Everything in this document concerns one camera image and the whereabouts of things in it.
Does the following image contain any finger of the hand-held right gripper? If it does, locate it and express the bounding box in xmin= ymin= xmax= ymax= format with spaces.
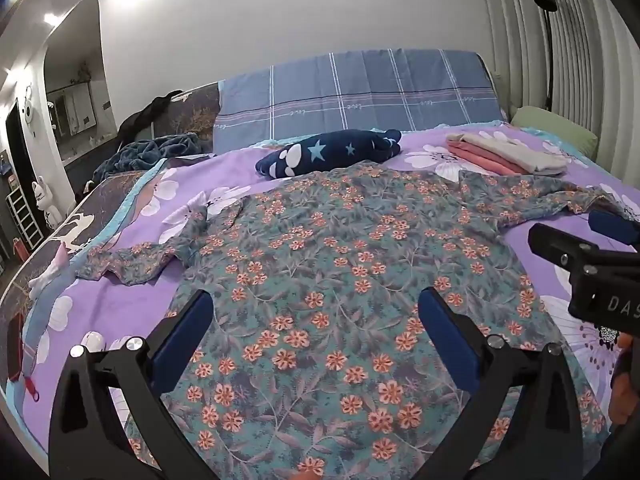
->
xmin=528 ymin=222 xmax=603 ymax=281
xmin=587 ymin=210 xmax=640 ymax=249

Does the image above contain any purple floral bed sheet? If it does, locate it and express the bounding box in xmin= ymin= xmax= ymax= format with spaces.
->
xmin=27 ymin=120 xmax=640 ymax=480

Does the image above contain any person's right hand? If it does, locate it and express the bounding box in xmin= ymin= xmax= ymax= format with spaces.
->
xmin=607 ymin=332 xmax=640 ymax=427

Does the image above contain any green pillow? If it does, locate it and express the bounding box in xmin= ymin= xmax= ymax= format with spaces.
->
xmin=510 ymin=105 xmax=599 ymax=159

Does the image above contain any pink folded garment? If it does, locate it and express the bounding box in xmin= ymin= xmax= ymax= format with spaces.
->
xmin=447 ymin=141 xmax=532 ymax=177

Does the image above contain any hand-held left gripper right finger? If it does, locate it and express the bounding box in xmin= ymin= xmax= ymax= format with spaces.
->
xmin=417 ymin=287 xmax=586 ymax=480

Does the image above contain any beige folded garment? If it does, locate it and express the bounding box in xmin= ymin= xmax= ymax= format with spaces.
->
xmin=446 ymin=131 xmax=571 ymax=177

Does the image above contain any teal floral shirt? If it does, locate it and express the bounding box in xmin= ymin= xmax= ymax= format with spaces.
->
xmin=75 ymin=159 xmax=640 ymax=480

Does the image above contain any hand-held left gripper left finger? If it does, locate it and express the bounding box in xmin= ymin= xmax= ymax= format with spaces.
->
xmin=48 ymin=289 xmax=216 ymax=480

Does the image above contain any white security camera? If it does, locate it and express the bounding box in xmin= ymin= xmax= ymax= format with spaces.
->
xmin=20 ymin=87 xmax=39 ymax=127

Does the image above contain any blue plaid quilt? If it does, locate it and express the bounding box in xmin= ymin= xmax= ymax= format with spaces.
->
xmin=212 ymin=48 xmax=504 ymax=154

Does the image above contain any dark blue fuzzy blanket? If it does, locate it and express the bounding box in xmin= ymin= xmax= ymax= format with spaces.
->
xmin=90 ymin=132 xmax=214 ymax=184

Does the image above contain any black garment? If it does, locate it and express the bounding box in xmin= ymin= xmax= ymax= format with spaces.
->
xmin=117 ymin=89 xmax=184 ymax=144

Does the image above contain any white cat figurine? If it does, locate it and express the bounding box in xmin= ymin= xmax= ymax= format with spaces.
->
xmin=31 ymin=175 xmax=64 ymax=229

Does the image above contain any navy star print garment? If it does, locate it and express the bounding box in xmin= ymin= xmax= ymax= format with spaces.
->
xmin=255 ymin=128 xmax=403 ymax=180

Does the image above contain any white rack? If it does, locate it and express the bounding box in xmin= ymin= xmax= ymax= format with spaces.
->
xmin=7 ymin=189 xmax=44 ymax=252

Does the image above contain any dark floral cushion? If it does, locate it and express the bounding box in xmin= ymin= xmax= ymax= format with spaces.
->
xmin=167 ymin=82 xmax=222 ymax=137

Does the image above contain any white pleated curtain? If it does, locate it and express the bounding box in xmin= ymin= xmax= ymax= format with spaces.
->
xmin=474 ymin=0 xmax=640 ymax=161

